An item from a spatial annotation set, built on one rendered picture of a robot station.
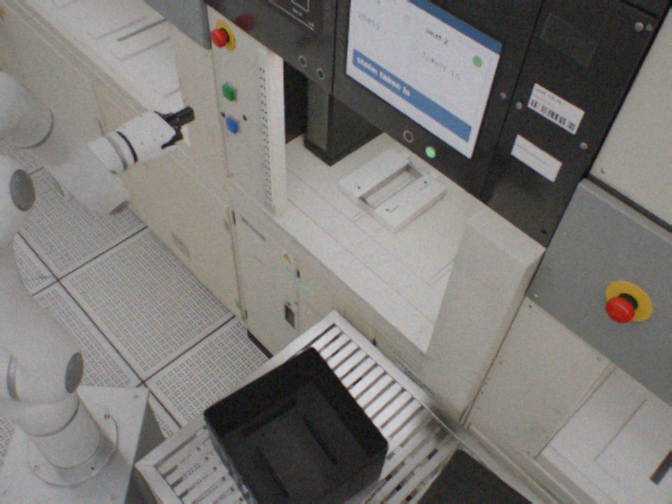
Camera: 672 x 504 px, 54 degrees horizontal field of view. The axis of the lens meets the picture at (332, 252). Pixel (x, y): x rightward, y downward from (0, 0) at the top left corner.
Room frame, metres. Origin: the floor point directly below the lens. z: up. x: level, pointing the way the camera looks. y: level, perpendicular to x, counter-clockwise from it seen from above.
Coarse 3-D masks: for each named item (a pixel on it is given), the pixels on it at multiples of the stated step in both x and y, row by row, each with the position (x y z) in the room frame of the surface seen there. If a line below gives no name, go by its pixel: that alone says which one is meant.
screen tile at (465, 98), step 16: (432, 32) 0.84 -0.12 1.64; (432, 48) 0.83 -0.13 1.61; (448, 48) 0.81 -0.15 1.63; (464, 48) 0.80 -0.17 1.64; (416, 64) 0.85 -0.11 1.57; (464, 64) 0.79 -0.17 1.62; (416, 80) 0.85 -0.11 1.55; (432, 80) 0.83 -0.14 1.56; (448, 80) 0.81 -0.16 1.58; (464, 80) 0.79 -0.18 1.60; (480, 80) 0.77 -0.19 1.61; (448, 96) 0.80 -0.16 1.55; (464, 96) 0.78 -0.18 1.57; (464, 112) 0.78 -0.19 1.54
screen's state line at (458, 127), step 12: (360, 60) 0.93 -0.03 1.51; (372, 72) 0.91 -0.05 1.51; (384, 72) 0.89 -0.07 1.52; (384, 84) 0.89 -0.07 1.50; (396, 84) 0.87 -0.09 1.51; (408, 84) 0.86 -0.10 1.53; (408, 96) 0.85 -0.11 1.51; (420, 96) 0.84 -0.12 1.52; (420, 108) 0.83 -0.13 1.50; (432, 108) 0.82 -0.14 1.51; (444, 108) 0.80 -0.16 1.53; (444, 120) 0.80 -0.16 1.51; (456, 120) 0.79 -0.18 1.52; (456, 132) 0.78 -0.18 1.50; (468, 132) 0.77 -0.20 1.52
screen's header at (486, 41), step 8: (408, 0) 0.87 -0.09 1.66; (416, 0) 0.86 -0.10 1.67; (424, 0) 0.85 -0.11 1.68; (424, 8) 0.85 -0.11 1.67; (432, 8) 0.84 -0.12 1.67; (440, 8) 0.83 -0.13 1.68; (440, 16) 0.83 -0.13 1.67; (448, 16) 0.82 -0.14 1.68; (448, 24) 0.82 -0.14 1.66; (456, 24) 0.81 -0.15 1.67; (464, 24) 0.80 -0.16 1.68; (464, 32) 0.80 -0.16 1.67; (472, 32) 0.79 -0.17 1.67; (480, 32) 0.78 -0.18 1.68; (480, 40) 0.78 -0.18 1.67; (488, 40) 0.77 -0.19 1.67; (488, 48) 0.77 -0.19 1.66; (496, 48) 0.76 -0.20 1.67
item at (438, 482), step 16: (448, 464) 0.49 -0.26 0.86; (464, 464) 0.49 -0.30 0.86; (480, 464) 0.50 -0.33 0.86; (448, 480) 0.46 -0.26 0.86; (464, 480) 0.46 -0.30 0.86; (480, 480) 0.46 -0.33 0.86; (496, 480) 0.46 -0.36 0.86; (432, 496) 0.42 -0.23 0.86; (448, 496) 0.43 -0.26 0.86; (464, 496) 0.43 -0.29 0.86; (480, 496) 0.43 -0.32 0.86; (496, 496) 0.43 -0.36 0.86; (512, 496) 0.43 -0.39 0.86
